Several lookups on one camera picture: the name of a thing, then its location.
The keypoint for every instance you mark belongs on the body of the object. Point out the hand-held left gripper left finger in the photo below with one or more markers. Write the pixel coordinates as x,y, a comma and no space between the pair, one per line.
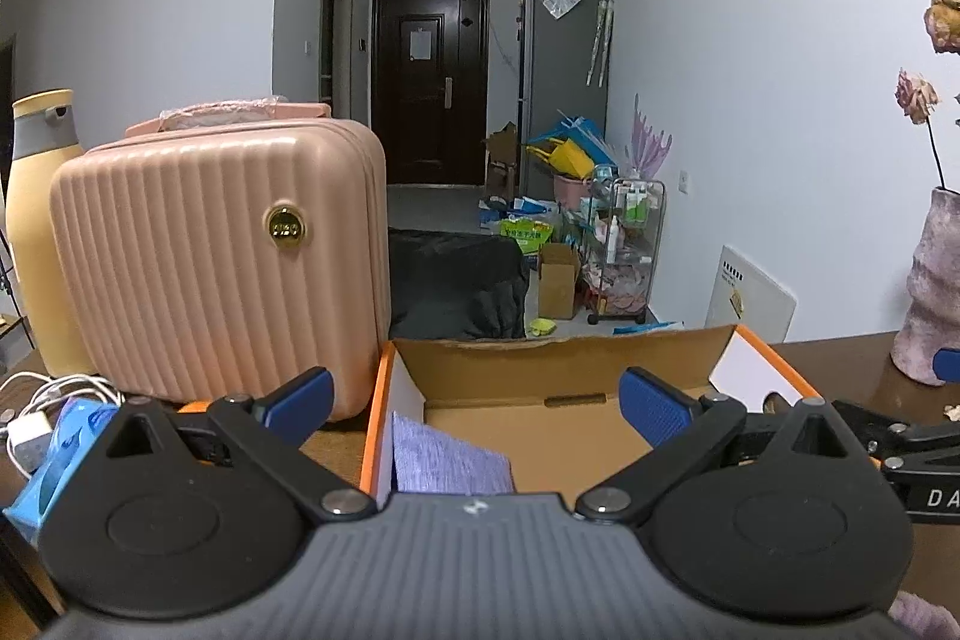
300,401

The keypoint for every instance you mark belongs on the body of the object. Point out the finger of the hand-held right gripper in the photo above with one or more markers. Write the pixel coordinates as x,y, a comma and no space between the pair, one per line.
948,365

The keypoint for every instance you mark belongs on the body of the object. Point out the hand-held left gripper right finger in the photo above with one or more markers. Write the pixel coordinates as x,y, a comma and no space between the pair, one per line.
654,406

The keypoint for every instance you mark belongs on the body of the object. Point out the orange cardboard box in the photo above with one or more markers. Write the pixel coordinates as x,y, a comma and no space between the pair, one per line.
525,377

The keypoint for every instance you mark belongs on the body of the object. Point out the lavender knit cloth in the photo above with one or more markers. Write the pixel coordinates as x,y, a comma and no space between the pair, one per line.
442,460

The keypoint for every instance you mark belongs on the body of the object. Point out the fallen dried petal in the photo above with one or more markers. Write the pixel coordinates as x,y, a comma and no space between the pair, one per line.
952,412

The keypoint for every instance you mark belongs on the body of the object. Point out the pink textured vase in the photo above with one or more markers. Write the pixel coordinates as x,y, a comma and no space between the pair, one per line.
934,295

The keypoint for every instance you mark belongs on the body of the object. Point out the white flat panel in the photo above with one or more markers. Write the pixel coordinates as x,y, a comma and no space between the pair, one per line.
750,295

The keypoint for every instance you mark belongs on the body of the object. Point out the small brown cardboard box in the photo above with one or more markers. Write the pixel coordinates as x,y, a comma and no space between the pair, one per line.
559,287

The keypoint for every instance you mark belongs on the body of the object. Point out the pink ribbed suitcase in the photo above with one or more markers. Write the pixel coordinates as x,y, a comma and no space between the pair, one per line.
210,250

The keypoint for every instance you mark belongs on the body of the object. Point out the black sofa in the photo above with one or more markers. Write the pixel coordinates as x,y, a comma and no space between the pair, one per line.
457,287

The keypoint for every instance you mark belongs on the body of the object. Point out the green printed packet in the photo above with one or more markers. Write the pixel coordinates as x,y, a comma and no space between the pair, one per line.
525,238

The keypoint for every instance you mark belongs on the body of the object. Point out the pink bucket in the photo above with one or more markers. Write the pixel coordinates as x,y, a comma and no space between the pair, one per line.
571,190

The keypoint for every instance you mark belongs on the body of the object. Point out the yellow bag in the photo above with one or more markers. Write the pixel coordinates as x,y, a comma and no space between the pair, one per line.
566,158

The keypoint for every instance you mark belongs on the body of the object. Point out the purple feather decoration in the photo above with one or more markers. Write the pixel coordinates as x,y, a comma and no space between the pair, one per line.
649,141

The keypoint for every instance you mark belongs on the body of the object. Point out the blue tissue packet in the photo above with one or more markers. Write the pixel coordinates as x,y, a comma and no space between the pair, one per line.
45,490

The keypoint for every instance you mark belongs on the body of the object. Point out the dried pink rose bouquet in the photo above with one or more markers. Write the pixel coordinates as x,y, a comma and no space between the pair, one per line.
916,96

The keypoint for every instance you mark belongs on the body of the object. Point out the white charger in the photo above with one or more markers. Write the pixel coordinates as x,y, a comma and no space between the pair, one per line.
26,441

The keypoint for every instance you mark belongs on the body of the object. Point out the blue bag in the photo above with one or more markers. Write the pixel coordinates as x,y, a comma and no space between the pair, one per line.
577,128

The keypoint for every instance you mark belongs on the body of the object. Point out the open brown cardboard carton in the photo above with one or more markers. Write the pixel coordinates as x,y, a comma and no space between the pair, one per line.
501,160

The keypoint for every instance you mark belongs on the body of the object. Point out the dark wooden door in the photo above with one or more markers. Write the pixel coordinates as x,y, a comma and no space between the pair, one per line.
427,115

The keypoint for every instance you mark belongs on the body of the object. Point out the yellow thermos jug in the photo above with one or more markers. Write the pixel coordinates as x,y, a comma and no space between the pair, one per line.
37,220

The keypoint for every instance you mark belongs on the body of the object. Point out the grey fridge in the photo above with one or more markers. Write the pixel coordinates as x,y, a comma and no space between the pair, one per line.
555,77

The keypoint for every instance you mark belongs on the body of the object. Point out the white paper notice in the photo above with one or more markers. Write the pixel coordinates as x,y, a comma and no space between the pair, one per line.
421,45

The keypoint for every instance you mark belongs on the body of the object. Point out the clear folded umbrella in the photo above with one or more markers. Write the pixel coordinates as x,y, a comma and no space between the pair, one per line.
607,32
596,32

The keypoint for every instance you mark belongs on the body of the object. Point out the clear plastic bag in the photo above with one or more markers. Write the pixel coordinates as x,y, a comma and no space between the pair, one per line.
561,0

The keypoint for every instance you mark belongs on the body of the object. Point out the white wall socket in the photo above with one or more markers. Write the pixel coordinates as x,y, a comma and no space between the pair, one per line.
685,181

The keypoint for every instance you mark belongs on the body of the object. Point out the dark side doorway frame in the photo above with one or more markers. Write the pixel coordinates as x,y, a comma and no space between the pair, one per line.
330,39

